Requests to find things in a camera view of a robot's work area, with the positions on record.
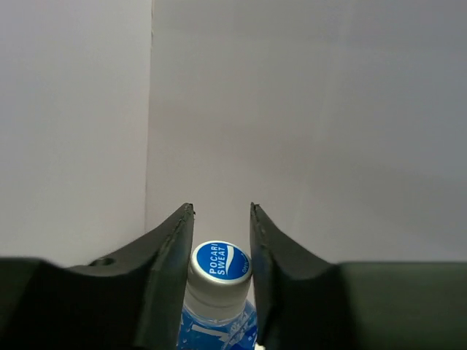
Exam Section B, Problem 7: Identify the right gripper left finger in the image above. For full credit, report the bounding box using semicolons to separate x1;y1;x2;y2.
1;203;195;349

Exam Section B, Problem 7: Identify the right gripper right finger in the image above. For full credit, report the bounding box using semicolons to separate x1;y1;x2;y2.
250;204;466;349

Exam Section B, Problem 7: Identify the Pocari Sweat blue bottle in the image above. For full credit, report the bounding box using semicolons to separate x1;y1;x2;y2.
177;240;258;350

